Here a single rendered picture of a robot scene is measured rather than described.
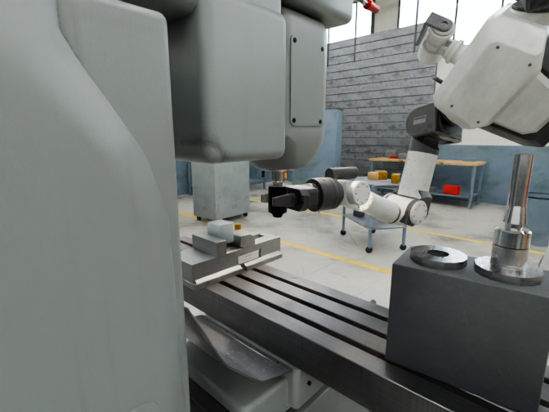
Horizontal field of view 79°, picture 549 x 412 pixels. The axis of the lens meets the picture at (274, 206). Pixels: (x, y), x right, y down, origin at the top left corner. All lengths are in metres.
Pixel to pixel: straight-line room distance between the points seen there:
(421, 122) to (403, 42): 7.85
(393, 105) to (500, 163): 2.63
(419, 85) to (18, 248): 8.47
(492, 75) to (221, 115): 0.68
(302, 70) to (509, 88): 0.51
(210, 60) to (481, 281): 0.52
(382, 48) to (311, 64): 8.41
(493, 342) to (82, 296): 0.56
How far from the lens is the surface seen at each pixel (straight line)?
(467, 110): 1.03
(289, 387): 0.81
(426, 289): 0.61
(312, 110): 0.75
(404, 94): 8.72
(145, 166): 0.42
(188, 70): 0.57
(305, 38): 0.75
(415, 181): 1.14
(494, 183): 8.25
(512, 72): 0.99
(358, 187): 0.91
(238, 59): 0.58
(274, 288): 0.92
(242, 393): 0.78
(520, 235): 0.61
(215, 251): 0.96
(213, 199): 5.31
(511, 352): 0.63
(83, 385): 0.44
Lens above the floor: 1.38
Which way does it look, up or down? 12 degrees down
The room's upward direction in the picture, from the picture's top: straight up
